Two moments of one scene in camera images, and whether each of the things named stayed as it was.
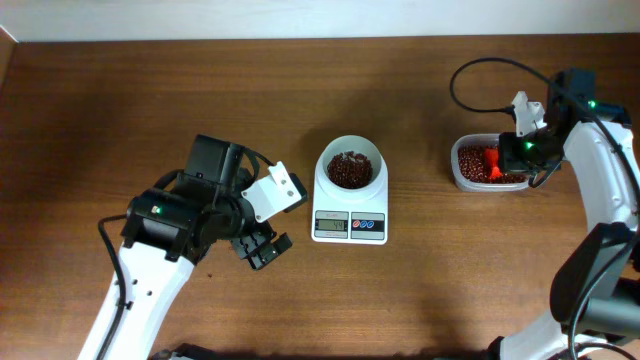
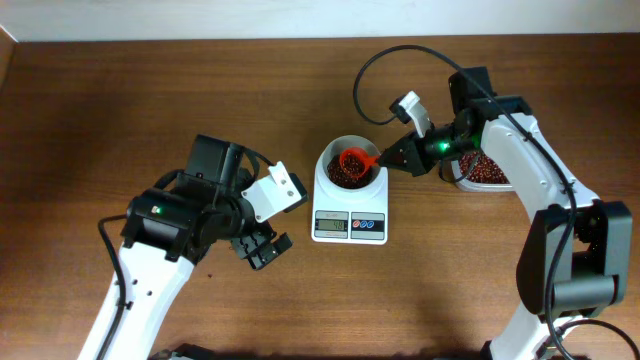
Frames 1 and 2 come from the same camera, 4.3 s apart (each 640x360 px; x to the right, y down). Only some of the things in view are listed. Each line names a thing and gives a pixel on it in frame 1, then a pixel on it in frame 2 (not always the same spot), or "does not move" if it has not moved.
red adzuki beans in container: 472,165 does not move
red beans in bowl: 350,170 does not move
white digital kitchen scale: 342,222 does not move
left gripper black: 249,244 does not move
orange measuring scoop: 492,161 -> 354,162
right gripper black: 507,161 -> 420,155
